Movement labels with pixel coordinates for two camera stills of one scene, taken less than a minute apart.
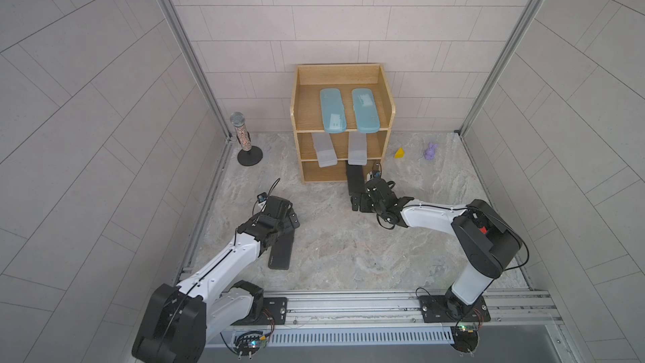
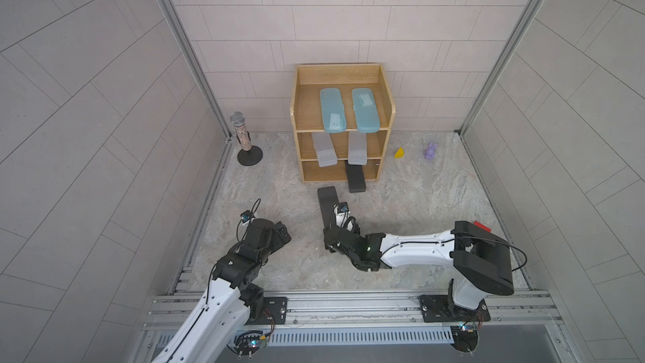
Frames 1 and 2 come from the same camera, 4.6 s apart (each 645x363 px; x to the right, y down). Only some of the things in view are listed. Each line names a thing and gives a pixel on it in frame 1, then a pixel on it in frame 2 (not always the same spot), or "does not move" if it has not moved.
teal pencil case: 332,109 does not move
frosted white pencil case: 325,149 does not move
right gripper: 363,204 → 329,246
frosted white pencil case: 357,149 does not move
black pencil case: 280,250 → 327,197
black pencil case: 355,179 does not move
